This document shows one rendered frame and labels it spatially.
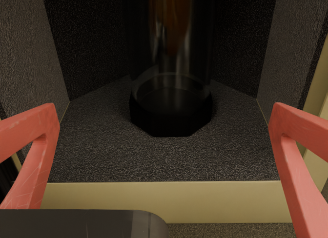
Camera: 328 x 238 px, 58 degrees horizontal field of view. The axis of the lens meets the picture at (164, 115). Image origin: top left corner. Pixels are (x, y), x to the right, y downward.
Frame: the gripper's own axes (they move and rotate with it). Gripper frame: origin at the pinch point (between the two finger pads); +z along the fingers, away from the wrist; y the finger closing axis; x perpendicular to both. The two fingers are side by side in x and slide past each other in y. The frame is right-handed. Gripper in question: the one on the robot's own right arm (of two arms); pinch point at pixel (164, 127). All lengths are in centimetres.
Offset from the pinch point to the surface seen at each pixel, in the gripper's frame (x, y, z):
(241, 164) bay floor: 13.8, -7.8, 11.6
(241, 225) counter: 21.5, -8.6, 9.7
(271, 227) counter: 21.4, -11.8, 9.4
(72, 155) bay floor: 14.2, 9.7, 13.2
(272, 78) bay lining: 8.3, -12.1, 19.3
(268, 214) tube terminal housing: 19.7, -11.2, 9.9
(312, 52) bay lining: 2.1, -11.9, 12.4
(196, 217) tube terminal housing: 20.4, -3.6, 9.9
